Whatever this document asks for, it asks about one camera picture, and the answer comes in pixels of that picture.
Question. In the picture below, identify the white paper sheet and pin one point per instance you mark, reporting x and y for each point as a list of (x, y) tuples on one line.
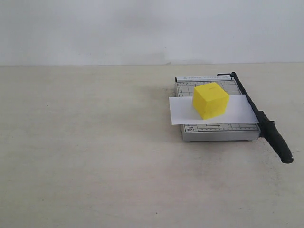
[(238, 111)]

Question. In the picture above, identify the yellow foam cube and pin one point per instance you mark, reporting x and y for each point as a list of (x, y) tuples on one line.
[(209, 100)]

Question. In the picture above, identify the black cutter blade lever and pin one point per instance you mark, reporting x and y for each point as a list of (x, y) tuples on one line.
[(268, 128)]

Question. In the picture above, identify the grey paper cutter base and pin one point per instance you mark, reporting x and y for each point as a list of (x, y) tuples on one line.
[(184, 86)]

